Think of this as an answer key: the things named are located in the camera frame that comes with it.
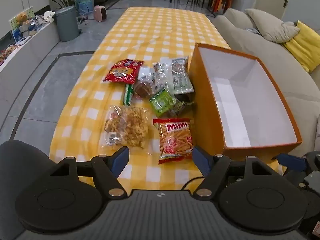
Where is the clear packet with silver print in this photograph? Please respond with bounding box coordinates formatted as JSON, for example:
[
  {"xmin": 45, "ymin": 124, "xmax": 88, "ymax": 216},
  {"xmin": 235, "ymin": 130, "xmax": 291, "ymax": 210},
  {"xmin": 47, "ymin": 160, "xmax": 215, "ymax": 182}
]
[{"xmin": 152, "ymin": 61, "xmax": 173, "ymax": 93}]

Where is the red snack bag yellow label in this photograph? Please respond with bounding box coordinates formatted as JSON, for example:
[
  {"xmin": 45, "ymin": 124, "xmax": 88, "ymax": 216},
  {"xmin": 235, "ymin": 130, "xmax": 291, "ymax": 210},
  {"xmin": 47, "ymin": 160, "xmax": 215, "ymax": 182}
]
[{"xmin": 102, "ymin": 59, "xmax": 145, "ymax": 85}]

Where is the clear bag of yellow crackers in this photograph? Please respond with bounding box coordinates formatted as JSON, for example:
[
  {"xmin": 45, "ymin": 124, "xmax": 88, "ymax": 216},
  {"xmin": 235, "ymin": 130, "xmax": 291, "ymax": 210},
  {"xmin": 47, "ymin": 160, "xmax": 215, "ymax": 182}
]
[{"xmin": 101, "ymin": 105, "xmax": 153, "ymax": 150}]

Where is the dark snack packet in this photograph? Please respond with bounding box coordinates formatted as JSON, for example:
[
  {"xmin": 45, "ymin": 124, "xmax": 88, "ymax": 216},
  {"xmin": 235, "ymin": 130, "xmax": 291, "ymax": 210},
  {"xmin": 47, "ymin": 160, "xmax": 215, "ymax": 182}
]
[{"xmin": 170, "ymin": 94, "xmax": 195, "ymax": 117}]

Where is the black cable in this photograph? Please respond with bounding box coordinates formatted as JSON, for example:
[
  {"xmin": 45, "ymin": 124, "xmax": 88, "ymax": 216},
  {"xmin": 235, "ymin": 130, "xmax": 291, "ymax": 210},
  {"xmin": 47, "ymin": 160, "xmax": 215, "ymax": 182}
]
[{"xmin": 181, "ymin": 177, "xmax": 205, "ymax": 190}]

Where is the bright green snack packet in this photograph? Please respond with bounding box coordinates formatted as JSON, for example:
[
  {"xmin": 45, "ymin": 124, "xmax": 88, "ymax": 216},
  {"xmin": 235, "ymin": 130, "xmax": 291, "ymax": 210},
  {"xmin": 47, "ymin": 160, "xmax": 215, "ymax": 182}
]
[{"xmin": 149, "ymin": 88, "xmax": 177, "ymax": 117}]

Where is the clear packet of brown bread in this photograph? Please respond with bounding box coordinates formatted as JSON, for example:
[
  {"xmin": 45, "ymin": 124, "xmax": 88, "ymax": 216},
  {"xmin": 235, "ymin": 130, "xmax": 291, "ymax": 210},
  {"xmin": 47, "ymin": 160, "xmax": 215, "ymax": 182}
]
[{"xmin": 134, "ymin": 66, "xmax": 155, "ymax": 99}]

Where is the pink space heater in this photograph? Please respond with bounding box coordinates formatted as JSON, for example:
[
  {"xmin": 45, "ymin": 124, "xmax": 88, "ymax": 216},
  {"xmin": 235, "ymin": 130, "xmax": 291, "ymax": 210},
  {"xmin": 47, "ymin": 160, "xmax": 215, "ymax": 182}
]
[{"xmin": 93, "ymin": 5, "xmax": 107, "ymax": 22}]

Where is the clear packet of white balls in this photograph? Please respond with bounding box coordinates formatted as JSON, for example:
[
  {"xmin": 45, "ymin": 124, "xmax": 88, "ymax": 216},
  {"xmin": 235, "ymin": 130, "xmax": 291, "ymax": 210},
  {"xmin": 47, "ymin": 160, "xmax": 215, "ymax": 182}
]
[{"xmin": 171, "ymin": 57, "xmax": 195, "ymax": 95}]

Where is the grey trash bin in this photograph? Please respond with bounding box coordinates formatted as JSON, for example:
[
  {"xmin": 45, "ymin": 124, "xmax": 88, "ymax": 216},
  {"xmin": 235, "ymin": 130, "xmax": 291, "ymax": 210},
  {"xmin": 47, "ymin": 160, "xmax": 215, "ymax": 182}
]
[{"xmin": 54, "ymin": 6, "xmax": 80, "ymax": 42}]

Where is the yellow checkered tablecloth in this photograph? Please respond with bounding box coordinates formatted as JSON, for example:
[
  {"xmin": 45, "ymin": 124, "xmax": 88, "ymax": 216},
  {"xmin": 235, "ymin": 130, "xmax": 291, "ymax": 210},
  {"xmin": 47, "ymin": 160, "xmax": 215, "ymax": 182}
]
[{"xmin": 49, "ymin": 7, "xmax": 284, "ymax": 191}]

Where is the green and white stick packet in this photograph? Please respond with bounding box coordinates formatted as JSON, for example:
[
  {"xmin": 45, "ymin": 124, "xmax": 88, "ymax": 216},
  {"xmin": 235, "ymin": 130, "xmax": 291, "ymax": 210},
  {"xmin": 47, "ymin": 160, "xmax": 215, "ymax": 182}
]
[{"xmin": 123, "ymin": 84, "xmax": 134, "ymax": 106}]

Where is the beige sofa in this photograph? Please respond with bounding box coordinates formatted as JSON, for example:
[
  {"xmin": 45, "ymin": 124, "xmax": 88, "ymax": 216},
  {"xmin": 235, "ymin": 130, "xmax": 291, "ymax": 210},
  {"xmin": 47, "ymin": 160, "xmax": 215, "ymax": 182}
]
[{"xmin": 211, "ymin": 7, "xmax": 320, "ymax": 170}]

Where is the orange cardboard box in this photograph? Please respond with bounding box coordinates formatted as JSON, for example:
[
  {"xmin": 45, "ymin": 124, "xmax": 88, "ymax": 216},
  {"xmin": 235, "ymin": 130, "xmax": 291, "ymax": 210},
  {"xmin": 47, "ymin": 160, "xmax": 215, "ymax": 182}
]
[{"xmin": 187, "ymin": 43, "xmax": 302, "ymax": 164}]

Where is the pile of colourful packets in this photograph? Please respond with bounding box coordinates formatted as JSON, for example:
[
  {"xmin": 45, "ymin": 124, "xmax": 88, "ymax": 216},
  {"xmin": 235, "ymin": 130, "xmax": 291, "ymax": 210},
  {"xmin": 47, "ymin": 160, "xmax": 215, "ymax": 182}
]
[{"xmin": 0, "ymin": 44, "xmax": 19, "ymax": 65}]

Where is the teddy bear poster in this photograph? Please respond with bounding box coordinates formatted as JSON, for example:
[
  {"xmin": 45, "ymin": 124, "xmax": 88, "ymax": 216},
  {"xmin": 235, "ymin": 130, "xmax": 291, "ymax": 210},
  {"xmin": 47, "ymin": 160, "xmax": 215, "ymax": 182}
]
[{"xmin": 9, "ymin": 6, "xmax": 34, "ymax": 42}]

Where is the white low cabinet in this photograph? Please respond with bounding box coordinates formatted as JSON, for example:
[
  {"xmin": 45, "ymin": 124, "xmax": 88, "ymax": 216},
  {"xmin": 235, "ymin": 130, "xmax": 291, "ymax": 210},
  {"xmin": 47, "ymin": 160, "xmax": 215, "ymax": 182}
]
[{"xmin": 0, "ymin": 17, "xmax": 60, "ymax": 110}]

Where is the red bag of fries sticks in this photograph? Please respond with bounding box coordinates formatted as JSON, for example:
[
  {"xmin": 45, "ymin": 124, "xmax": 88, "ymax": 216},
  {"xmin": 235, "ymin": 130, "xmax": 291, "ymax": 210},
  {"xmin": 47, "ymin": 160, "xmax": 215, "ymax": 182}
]
[{"xmin": 152, "ymin": 118, "xmax": 198, "ymax": 165}]

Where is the yellow cushion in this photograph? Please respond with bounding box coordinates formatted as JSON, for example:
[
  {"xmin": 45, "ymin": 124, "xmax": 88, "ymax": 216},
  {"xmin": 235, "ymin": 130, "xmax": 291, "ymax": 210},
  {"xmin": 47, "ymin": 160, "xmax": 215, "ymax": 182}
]
[{"xmin": 282, "ymin": 20, "xmax": 320, "ymax": 73}]

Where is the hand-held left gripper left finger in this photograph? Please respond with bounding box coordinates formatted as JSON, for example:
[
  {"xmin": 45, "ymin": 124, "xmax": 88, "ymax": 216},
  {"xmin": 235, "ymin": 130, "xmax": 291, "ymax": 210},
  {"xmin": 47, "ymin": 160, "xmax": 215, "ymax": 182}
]
[{"xmin": 50, "ymin": 146, "xmax": 130, "ymax": 200}]

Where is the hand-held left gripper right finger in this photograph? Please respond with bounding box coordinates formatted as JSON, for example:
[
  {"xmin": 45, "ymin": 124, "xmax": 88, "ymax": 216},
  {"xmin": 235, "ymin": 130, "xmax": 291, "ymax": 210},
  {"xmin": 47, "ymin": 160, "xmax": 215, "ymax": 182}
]
[{"xmin": 191, "ymin": 146, "xmax": 272, "ymax": 199}]

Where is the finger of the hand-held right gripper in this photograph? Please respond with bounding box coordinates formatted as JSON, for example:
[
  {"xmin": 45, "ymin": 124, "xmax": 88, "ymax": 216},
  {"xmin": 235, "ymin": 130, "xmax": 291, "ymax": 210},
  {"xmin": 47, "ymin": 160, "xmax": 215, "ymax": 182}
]
[{"xmin": 272, "ymin": 154, "xmax": 308, "ymax": 173}]

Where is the blue water bottle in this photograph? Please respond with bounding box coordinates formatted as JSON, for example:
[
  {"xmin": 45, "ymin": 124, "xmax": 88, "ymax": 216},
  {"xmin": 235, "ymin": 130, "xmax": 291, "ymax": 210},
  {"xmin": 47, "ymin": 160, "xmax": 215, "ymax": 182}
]
[{"xmin": 76, "ymin": 0, "xmax": 94, "ymax": 17}]

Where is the beige cushion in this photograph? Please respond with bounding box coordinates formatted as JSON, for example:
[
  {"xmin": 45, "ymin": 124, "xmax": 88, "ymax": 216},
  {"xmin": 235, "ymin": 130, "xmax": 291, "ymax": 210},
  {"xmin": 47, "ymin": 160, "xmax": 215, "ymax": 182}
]
[{"xmin": 244, "ymin": 8, "xmax": 300, "ymax": 43}]

